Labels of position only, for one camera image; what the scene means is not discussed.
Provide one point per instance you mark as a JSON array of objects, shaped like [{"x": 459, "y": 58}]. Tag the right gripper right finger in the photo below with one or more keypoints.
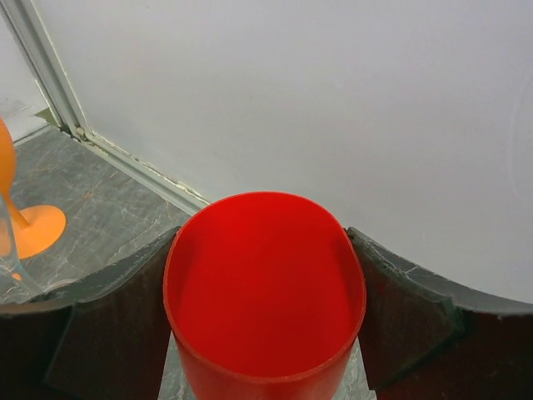
[{"x": 426, "y": 337}]

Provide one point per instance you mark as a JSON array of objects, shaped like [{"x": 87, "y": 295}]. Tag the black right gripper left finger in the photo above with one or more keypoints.
[{"x": 102, "y": 337}]

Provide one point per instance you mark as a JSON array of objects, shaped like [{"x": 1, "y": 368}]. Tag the clear wine glass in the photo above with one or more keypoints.
[{"x": 17, "y": 286}]

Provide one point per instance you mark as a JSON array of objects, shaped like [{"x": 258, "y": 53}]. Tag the orange plastic wine glass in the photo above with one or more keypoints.
[{"x": 35, "y": 228}]

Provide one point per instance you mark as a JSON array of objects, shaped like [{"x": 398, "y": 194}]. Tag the red plastic wine glass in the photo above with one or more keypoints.
[{"x": 265, "y": 296}]

